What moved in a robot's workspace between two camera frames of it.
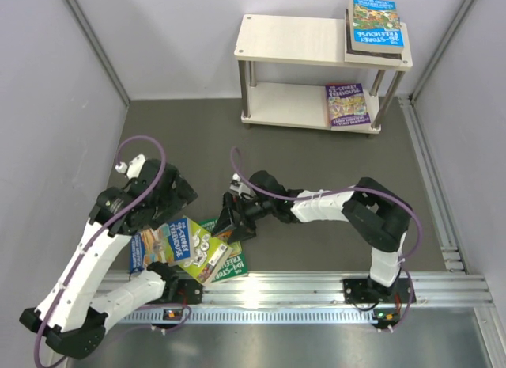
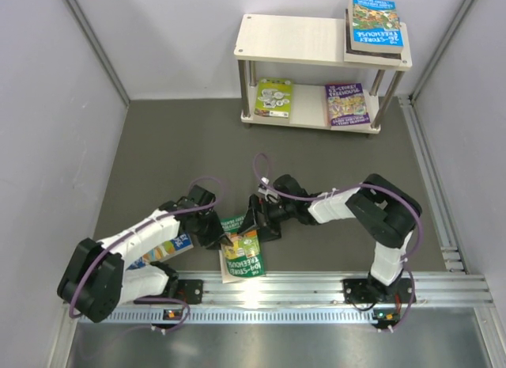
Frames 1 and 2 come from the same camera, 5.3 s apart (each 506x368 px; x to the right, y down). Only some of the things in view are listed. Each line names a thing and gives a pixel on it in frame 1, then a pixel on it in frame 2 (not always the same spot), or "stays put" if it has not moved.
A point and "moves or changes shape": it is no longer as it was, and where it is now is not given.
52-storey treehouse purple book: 346,104 stays put
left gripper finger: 186,192 → 217,230
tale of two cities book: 371,57 stays put
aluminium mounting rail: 303,298 stays put
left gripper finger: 156,221 → 208,237
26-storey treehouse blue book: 375,25 stays put
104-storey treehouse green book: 234,264 moves or changes shape
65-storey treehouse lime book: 208,253 → 274,97
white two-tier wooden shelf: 307,41 stays put
